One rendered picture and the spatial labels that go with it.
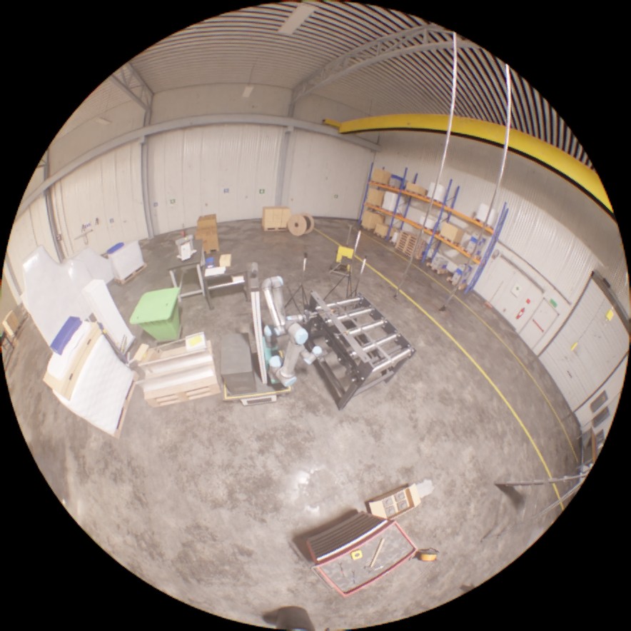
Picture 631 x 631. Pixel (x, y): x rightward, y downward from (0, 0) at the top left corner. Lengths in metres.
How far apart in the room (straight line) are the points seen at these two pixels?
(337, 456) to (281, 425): 0.84
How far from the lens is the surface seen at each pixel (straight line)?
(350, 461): 2.68
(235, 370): 2.05
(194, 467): 2.80
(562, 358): 11.09
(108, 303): 3.77
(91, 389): 3.10
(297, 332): 1.47
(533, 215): 10.41
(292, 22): 5.57
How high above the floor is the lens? 2.55
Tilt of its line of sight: 41 degrees down
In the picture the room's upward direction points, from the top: 11 degrees clockwise
